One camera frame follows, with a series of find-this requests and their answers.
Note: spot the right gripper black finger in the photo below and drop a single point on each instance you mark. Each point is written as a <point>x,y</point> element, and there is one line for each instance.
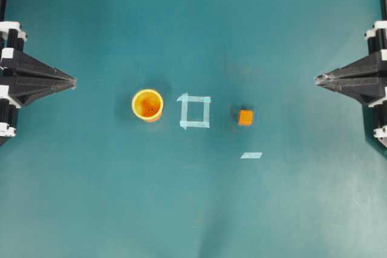
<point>363,89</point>
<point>373,65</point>

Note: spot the light blue tape strip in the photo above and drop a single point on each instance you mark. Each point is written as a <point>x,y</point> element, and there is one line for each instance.
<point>251,155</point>

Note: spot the orange cube block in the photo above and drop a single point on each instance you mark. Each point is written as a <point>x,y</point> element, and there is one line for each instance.
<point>245,117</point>

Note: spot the light blue tape square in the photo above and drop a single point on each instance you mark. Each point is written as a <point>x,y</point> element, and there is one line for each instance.
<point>195,111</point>

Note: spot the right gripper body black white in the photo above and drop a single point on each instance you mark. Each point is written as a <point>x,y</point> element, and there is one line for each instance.
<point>376,40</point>

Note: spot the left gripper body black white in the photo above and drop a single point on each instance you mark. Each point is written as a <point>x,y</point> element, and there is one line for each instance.
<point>13,38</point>

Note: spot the yellow orange plastic cup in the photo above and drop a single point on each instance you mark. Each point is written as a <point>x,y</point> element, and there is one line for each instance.
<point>147,105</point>

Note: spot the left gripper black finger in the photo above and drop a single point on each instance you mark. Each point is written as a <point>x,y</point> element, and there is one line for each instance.
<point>26,90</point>
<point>23,63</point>

